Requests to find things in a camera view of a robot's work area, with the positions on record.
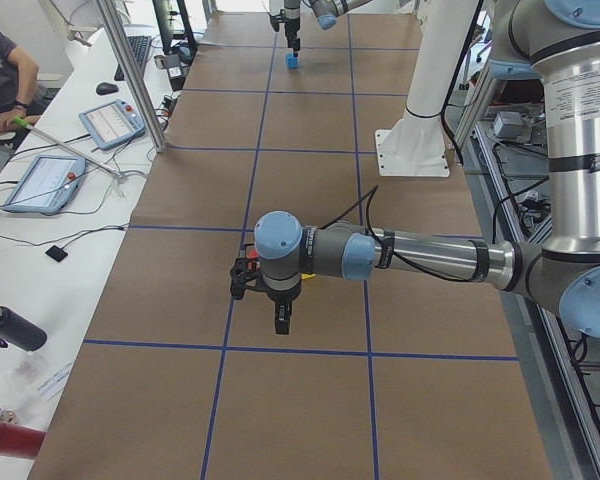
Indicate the blue foam block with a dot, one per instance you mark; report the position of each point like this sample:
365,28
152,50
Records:
292,60

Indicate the green tipped metal rod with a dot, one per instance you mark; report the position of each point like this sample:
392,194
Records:
66,147

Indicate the far teach pendant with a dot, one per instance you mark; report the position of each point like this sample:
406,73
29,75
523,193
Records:
112,124

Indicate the black keyboard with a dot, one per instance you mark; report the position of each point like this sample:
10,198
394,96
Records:
140,46

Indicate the grey power box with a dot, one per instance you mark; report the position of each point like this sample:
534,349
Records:
511,125

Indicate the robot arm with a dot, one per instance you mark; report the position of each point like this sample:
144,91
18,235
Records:
325,12
560,41

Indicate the white camera stand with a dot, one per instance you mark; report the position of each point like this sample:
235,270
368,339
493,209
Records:
415,146

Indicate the teach pendant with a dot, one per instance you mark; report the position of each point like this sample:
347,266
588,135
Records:
48,184
112,124

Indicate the seated person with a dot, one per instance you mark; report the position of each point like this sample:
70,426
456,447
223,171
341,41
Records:
18,87

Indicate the black computer mouse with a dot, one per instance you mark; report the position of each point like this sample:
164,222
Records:
106,88

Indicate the red cylinder bottle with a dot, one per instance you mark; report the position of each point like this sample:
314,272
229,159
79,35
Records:
20,442

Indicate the black water bottle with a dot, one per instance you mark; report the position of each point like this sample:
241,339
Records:
16,330

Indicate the small black square pad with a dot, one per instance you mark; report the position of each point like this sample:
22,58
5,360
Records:
56,253

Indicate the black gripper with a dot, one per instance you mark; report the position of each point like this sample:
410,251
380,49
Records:
292,22
281,297

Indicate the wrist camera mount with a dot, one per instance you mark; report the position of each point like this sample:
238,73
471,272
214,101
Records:
277,20
245,274

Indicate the near teach pendant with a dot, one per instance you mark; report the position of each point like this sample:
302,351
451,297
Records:
48,184

